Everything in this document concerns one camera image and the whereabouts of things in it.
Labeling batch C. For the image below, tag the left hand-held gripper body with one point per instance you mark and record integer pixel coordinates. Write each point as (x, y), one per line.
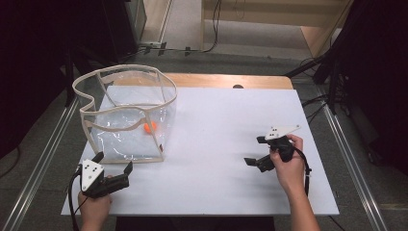
(91, 174)

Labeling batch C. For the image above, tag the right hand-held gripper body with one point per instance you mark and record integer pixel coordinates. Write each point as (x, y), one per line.
(282, 149)

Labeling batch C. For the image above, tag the clear plastic bag beige trim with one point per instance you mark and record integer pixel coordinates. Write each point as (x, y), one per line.
(128, 138)

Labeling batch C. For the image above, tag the orange ball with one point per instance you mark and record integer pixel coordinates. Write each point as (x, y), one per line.
(150, 127)

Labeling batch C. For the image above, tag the person's right hand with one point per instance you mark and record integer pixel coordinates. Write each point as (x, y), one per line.
(290, 173)

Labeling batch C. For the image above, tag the person's left hand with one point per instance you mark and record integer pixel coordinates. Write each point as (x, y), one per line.
(94, 208)

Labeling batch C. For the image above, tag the white board sheet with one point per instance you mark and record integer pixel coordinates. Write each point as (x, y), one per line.
(208, 186)

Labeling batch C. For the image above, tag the dark table grommet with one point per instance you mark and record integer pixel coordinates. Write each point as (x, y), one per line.
(238, 86)

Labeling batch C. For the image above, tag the black metal stand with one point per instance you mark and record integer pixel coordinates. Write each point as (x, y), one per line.
(69, 80)

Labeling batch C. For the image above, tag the black tripod stand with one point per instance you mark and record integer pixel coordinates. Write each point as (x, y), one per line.
(324, 67)

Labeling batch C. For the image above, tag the dark cabinet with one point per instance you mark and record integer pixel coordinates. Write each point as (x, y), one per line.
(126, 25)

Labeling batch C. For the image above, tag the aluminium floor rail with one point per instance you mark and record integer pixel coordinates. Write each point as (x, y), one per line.
(354, 166)
(41, 160)

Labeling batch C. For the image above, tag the light wooden shelf frame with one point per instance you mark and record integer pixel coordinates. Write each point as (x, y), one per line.
(275, 12)

